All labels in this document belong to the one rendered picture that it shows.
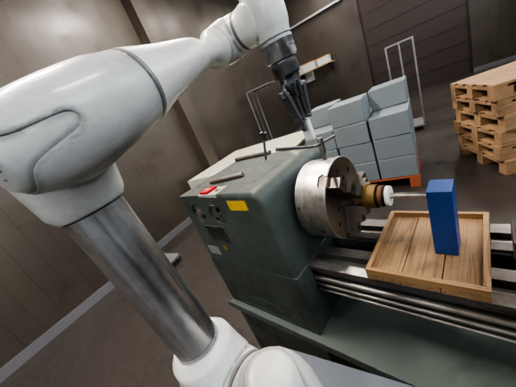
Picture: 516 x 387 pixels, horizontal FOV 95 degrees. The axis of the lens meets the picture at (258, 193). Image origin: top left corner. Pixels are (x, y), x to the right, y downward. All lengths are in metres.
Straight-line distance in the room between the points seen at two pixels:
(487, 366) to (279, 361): 0.76
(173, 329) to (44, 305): 3.46
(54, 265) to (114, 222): 3.47
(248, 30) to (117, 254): 0.60
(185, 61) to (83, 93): 0.17
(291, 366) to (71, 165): 0.47
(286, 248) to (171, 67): 0.71
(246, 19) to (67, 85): 0.52
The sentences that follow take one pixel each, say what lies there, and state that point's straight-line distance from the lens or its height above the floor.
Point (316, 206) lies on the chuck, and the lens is 0.84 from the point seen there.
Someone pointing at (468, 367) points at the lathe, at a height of 0.54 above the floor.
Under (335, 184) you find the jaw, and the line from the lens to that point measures 0.84.
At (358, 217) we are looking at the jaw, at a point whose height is 1.02.
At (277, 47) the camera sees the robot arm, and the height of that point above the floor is 1.62.
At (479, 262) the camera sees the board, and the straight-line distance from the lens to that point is 0.94.
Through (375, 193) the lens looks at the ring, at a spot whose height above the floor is 1.10.
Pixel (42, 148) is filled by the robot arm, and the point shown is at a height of 1.55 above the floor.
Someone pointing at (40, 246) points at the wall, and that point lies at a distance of 3.88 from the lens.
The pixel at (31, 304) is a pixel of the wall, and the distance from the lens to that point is 3.94.
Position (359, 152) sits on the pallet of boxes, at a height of 0.54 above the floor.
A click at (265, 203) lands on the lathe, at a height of 1.20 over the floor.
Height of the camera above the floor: 1.51
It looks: 19 degrees down
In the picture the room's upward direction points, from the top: 23 degrees counter-clockwise
